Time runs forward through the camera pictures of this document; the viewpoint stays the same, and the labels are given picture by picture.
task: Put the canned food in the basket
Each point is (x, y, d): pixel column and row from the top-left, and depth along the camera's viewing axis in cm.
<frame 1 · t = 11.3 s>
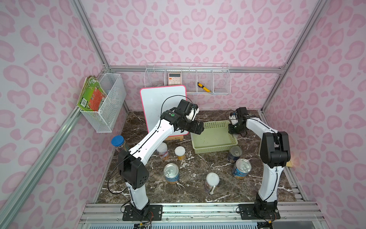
left hand: (196, 124, 81), fingers open
right hand: (230, 129, 101), fingers closed
wooden whiteboard stand: (179, 137, 100), point 5 cm above the table
green plastic basket: (215, 138, 104), on the table
blue lid pencil jar: (118, 142, 80), point 20 cm above the table
small yellow white-lid can: (180, 151, 90), point 7 cm above the table
blue tin can left: (171, 171, 78), point 11 cm above the table
yellow can white lid spoon: (213, 179, 73), point 13 cm above the table
dark navy tin can: (234, 153, 85), point 10 cm above the table
blue tin can right: (242, 167, 79), point 12 cm above the table

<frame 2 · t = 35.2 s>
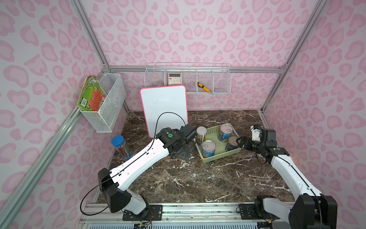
left hand: (178, 150, 75), fingers open
right hand: (242, 139, 85), fingers open
green plastic basket: (218, 141, 103), on the table
blue tin can left: (208, 148, 88), point 11 cm above the table
yellow can white lid spoon: (201, 131, 92), point 13 cm above the table
dark navy tin can: (232, 143, 90), point 10 cm above the table
blue tin can right: (225, 132, 95), point 11 cm above the table
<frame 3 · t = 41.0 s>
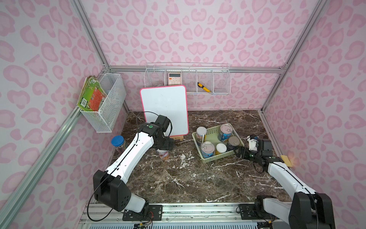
left hand: (162, 143, 81), fingers open
right hand: (240, 149, 88), fingers open
red white lidded can: (164, 154, 88), point 8 cm above the table
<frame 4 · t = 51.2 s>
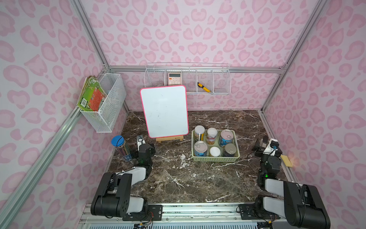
left hand: (140, 142, 91), fingers open
right hand: (266, 139, 82), fingers open
red white lidded can: (212, 133, 94), point 12 cm above the table
